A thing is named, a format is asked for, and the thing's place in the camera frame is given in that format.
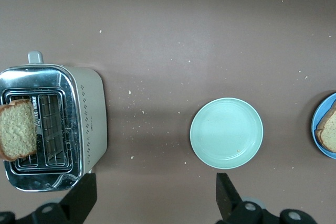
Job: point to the beige and chrome toaster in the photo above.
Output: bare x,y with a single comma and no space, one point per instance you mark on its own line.
89,119

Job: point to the blue round plate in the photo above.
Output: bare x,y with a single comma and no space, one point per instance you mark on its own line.
320,113

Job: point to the brown bread slice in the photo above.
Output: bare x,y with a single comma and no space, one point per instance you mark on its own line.
17,129
329,134

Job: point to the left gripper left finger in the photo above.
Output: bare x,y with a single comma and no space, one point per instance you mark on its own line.
81,200

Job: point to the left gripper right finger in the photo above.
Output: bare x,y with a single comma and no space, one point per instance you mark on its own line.
227,203

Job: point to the light green round plate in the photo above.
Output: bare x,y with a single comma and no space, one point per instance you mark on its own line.
225,132

